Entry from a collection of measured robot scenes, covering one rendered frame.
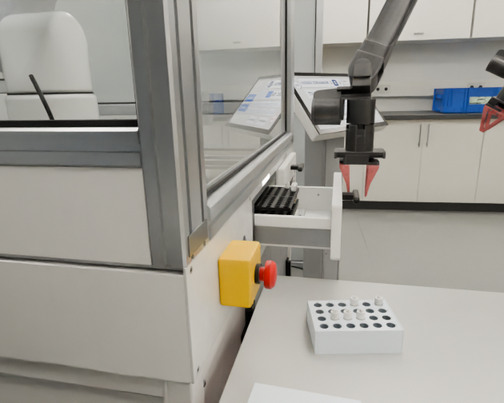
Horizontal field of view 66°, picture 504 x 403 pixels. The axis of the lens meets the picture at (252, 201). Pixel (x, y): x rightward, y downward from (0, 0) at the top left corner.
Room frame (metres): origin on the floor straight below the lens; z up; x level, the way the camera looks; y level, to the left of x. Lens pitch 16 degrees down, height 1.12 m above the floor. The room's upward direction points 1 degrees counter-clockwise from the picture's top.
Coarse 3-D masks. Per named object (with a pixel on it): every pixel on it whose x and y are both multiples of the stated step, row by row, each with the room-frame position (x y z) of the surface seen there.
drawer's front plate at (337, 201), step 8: (336, 176) 0.89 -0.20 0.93; (336, 184) 0.81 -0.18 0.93; (336, 192) 0.74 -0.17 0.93; (336, 200) 0.68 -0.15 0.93; (336, 208) 0.66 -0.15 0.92; (336, 216) 0.66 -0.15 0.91; (336, 224) 0.66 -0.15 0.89; (336, 232) 0.66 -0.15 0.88; (336, 240) 0.66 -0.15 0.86; (336, 248) 0.66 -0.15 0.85; (336, 256) 0.66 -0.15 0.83
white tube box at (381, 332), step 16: (320, 304) 0.55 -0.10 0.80; (336, 304) 0.54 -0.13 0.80; (368, 304) 0.54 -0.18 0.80; (384, 304) 0.54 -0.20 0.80; (320, 320) 0.51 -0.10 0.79; (352, 320) 0.50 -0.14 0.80; (368, 320) 0.50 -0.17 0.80; (384, 320) 0.50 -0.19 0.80; (320, 336) 0.47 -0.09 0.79; (336, 336) 0.47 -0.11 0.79; (352, 336) 0.47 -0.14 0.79; (368, 336) 0.47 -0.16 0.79; (384, 336) 0.47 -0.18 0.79; (400, 336) 0.47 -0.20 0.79; (320, 352) 0.47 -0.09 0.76; (336, 352) 0.47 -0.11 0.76; (352, 352) 0.47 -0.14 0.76; (368, 352) 0.47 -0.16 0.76; (384, 352) 0.47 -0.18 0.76; (400, 352) 0.47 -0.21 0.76
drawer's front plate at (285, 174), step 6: (288, 156) 1.19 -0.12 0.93; (294, 156) 1.24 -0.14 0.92; (282, 162) 1.09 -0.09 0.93; (288, 162) 1.08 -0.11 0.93; (294, 162) 1.24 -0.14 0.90; (282, 168) 1.00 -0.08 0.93; (288, 168) 1.07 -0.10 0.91; (282, 174) 0.99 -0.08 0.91; (288, 174) 1.08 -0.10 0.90; (294, 174) 1.24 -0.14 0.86; (282, 180) 0.99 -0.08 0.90; (288, 180) 1.08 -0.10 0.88
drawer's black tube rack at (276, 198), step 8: (264, 192) 0.86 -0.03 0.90; (272, 192) 0.86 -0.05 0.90; (280, 192) 0.86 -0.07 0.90; (288, 192) 0.86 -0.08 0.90; (264, 200) 0.80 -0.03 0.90; (272, 200) 0.79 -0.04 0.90; (280, 200) 0.79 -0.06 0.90; (296, 200) 0.89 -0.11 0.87; (256, 208) 0.75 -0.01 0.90; (264, 208) 0.74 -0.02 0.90; (272, 208) 0.74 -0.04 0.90; (280, 208) 0.73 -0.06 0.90; (296, 208) 0.85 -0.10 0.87
